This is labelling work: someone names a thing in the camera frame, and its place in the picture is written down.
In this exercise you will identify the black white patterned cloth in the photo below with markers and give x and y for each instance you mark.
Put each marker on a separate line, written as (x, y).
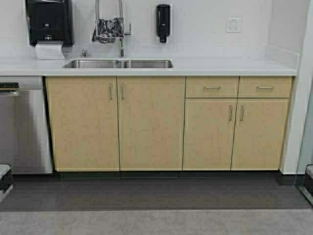
(106, 31)

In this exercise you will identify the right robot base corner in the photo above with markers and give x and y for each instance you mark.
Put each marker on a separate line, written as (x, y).
(308, 182)

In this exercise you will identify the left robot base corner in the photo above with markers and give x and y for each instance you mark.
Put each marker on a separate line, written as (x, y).
(6, 180)

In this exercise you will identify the right wooden sink cabinet door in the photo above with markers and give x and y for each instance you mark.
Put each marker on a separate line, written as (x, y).
(151, 120)

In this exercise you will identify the wooden sink cabinet door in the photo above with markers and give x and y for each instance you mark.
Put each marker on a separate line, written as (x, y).
(83, 113)
(151, 120)

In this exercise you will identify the left wooden drawer front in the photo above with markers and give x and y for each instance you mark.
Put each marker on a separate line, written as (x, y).
(212, 86)

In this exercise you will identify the wooden drawer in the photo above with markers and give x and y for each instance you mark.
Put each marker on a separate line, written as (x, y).
(212, 86)
(265, 87)

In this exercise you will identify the left lower wooden cabinet door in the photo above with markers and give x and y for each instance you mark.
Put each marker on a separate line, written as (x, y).
(209, 133)

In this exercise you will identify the left wooden sink cabinet door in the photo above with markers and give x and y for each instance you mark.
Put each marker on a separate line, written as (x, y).
(83, 113)

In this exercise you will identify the right wooden drawer front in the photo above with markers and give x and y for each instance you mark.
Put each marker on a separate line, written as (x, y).
(265, 87)

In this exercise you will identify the small chrome sink button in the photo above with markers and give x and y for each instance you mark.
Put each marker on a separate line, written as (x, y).
(84, 53)

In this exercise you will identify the stainless double basin sink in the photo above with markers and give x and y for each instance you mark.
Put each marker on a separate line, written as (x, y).
(119, 64)

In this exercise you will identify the right lower wooden cabinet door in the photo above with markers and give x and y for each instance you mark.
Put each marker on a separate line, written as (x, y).
(259, 133)

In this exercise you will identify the chrome spring kitchen faucet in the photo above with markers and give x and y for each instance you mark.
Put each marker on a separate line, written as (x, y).
(121, 41)

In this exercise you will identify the white paper towel sheet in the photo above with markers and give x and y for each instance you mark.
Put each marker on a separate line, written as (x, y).
(49, 50)

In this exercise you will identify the stainless steel dishwasher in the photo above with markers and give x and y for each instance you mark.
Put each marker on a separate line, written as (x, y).
(24, 135)

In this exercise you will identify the black paper towel dispenser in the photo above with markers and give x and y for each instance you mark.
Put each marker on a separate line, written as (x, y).
(49, 21)

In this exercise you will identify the black wall soap dispenser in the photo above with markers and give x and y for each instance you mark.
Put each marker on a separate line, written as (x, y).
(163, 22)

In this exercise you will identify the white wall outlet plate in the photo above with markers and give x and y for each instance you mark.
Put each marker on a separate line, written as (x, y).
(234, 25)

